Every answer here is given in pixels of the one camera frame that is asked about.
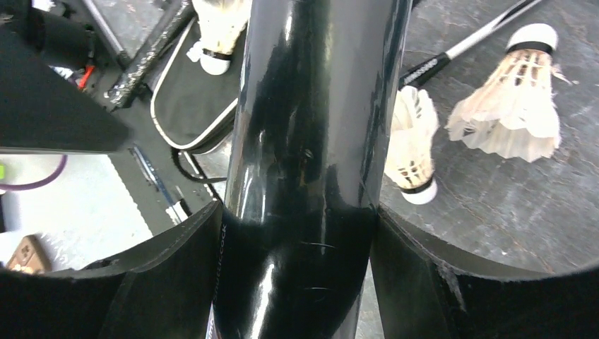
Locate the white shuttlecock floor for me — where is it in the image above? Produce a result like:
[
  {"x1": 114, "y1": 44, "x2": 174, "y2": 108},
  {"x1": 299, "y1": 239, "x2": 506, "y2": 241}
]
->
[{"x1": 446, "y1": 23, "x2": 566, "y2": 162}]

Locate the black white shaft racket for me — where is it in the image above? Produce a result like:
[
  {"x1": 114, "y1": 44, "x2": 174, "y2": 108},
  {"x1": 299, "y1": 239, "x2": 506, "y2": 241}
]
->
[{"x1": 398, "y1": 0, "x2": 541, "y2": 90}]

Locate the black sport racket bag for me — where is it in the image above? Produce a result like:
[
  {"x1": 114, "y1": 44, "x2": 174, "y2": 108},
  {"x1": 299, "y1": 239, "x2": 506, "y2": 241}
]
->
[{"x1": 150, "y1": 22, "x2": 245, "y2": 154}]

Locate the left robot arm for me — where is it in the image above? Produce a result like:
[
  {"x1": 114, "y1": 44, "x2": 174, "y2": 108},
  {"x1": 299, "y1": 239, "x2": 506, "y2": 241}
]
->
[{"x1": 1, "y1": 1, "x2": 131, "y2": 154}]

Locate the black shuttlecock tube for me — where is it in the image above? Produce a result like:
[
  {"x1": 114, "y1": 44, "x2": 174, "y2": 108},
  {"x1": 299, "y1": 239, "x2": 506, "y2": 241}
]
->
[{"x1": 213, "y1": 1, "x2": 413, "y2": 338}]

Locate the white shuttlecock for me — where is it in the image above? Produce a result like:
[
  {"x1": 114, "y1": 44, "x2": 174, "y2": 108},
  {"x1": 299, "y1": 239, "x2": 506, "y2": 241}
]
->
[
  {"x1": 192, "y1": 0, "x2": 252, "y2": 76},
  {"x1": 384, "y1": 85, "x2": 439, "y2": 205}
]

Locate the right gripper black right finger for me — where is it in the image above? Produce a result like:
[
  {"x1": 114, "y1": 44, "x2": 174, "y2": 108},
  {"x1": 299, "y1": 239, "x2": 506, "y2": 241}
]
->
[{"x1": 370, "y1": 206, "x2": 598, "y2": 338}]

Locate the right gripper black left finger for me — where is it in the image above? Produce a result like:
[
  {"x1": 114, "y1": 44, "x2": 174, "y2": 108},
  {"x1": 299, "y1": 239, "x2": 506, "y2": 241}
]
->
[{"x1": 1, "y1": 202, "x2": 222, "y2": 338}]

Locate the small wooden cube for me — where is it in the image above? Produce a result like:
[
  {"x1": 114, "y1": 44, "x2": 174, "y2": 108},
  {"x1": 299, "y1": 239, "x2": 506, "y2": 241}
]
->
[{"x1": 5, "y1": 234, "x2": 52, "y2": 275}]

